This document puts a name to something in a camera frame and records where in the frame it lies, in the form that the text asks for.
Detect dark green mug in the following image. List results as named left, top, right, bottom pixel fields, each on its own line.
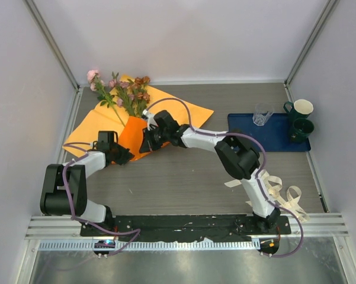
left=288, top=118, right=315, bottom=143

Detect clear plastic cup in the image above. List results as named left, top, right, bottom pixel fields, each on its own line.
left=252, top=103, right=274, bottom=126

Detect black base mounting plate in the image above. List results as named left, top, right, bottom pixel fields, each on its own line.
left=79, top=214, right=291, bottom=242

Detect orange fake flower stem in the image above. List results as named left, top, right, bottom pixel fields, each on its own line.
left=129, top=76, right=150, bottom=118

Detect pink fake flower stem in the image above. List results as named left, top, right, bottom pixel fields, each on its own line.
left=108, top=72, right=136, bottom=117
left=86, top=69, right=125, bottom=126

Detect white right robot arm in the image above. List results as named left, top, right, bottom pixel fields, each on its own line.
left=139, top=110, right=281, bottom=234

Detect orange wrapping paper sheet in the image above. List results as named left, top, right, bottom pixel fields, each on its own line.
left=65, top=86, right=214, bottom=161

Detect green mug white interior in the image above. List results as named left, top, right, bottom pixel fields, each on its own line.
left=283, top=99, right=314, bottom=123

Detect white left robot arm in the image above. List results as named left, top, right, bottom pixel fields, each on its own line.
left=40, top=131, right=134, bottom=236

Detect blue plastic tray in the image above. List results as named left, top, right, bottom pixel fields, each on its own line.
left=227, top=114, right=311, bottom=152

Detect aluminium front rail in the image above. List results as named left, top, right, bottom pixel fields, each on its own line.
left=25, top=214, right=348, bottom=255

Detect cream printed ribbon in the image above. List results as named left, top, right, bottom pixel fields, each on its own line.
left=224, top=169, right=310, bottom=223

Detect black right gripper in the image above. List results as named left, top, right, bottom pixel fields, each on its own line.
left=141, top=125, right=170, bottom=153

